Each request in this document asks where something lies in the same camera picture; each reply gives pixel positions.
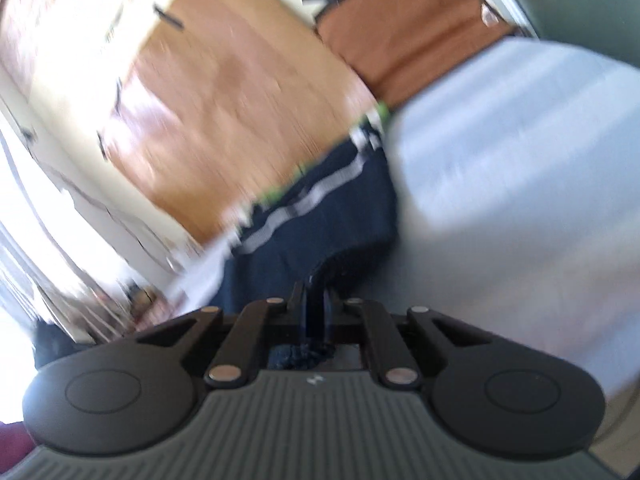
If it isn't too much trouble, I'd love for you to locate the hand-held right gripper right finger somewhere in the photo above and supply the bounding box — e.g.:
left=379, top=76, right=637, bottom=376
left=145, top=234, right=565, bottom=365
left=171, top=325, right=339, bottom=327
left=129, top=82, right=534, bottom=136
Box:
left=327, top=299, right=501, bottom=388

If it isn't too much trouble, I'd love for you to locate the wood pattern vinyl sheet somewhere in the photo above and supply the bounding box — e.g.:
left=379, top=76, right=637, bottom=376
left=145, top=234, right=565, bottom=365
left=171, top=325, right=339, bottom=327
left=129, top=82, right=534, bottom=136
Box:
left=97, top=0, right=386, bottom=246

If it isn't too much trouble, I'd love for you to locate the brown seat cushion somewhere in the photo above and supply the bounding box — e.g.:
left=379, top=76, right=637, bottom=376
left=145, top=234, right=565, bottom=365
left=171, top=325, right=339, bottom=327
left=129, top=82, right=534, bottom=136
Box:
left=315, top=0, right=521, bottom=111

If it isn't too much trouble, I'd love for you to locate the green and navy knit sweater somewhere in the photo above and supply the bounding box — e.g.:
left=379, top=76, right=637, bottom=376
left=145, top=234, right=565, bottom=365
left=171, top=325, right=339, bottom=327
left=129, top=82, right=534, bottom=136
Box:
left=220, top=101, right=401, bottom=371

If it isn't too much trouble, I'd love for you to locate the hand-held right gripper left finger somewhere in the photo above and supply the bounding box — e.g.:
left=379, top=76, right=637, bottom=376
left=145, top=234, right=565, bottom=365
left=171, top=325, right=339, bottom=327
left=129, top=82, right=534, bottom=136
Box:
left=135, top=282, right=307, bottom=388

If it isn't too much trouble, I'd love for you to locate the striped blue bed sheet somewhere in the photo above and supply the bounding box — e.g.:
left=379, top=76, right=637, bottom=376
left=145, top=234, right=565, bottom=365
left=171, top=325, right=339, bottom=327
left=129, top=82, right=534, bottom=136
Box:
left=165, top=35, right=640, bottom=461

